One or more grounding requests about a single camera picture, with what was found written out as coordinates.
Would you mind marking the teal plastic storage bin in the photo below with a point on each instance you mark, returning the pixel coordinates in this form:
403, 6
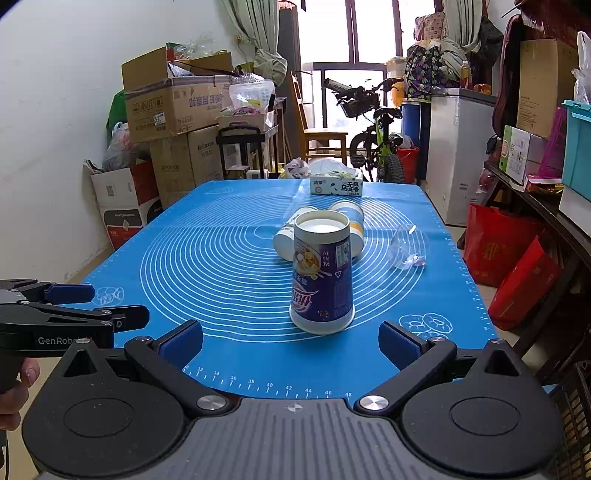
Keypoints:
579, 147

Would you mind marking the floral fabric bag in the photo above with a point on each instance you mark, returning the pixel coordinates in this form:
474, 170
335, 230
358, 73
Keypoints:
427, 71

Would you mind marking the black plastic crate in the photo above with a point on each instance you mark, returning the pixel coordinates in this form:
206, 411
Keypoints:
577, 415

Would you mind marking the white and green carton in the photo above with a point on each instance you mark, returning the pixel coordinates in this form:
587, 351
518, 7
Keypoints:
519, 154

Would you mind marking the blue silicone mat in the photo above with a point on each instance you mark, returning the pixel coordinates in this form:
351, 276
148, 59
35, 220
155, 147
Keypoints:
217, 272

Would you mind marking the white chest freezer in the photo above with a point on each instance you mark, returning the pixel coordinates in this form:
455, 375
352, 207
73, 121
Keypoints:
455, 152

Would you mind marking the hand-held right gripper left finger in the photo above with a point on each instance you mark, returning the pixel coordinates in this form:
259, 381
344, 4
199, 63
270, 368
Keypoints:
181, 345

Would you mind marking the white paper cup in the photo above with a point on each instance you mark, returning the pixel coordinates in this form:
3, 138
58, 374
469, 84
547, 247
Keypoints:
282, 243

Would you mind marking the dark red guitar bag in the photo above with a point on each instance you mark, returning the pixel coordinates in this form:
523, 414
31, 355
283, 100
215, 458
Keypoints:
508, 78

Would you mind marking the clear plastic cup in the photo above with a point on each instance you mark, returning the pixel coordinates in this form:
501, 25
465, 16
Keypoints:
406, 249

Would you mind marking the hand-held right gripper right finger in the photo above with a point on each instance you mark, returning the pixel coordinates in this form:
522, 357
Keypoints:
400, 344

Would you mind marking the tall brown cardboard box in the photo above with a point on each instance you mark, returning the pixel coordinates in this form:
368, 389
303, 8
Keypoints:
547, 87

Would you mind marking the black and green bicycle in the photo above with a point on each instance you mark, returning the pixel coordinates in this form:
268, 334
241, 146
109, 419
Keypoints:
383, 134

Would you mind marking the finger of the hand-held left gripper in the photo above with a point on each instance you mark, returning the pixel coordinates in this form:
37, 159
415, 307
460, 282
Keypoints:
134, 318
71, 293

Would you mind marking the green patterned curtain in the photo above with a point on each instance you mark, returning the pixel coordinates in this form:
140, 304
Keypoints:
258, 32

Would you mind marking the white and red cardboard box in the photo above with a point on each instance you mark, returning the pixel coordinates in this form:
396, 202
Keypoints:
124, 203

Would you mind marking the grey plastic bag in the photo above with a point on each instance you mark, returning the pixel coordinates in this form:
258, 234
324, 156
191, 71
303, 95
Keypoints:
121, 147

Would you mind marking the large open cardboard box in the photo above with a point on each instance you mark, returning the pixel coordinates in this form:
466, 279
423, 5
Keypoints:
171, 104

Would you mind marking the purple paper cup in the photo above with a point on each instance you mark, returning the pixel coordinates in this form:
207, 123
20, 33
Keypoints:
321, 281

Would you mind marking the tissue box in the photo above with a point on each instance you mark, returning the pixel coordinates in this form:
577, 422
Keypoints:
336, 184

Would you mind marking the red paper bag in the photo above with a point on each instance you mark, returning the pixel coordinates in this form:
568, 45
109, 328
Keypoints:
526, 286
494, 244

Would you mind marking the crumpled plastic bag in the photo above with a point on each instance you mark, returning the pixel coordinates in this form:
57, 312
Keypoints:
295, 168

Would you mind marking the wooden chair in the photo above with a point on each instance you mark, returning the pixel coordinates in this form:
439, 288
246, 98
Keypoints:
323, 138

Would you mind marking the person's left hand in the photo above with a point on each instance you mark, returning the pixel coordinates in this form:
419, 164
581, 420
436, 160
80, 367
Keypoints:
30, 371

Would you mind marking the blue barrel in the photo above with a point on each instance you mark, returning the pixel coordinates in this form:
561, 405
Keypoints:
413, 124

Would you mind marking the dark wooden side table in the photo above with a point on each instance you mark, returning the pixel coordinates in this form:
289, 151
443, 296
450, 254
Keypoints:
563, 240

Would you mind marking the white cup with yellow band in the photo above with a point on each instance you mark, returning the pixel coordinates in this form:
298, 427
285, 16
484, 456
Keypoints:
353, 217

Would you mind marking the red bucket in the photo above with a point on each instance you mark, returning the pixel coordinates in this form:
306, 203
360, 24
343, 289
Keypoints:
410, 161

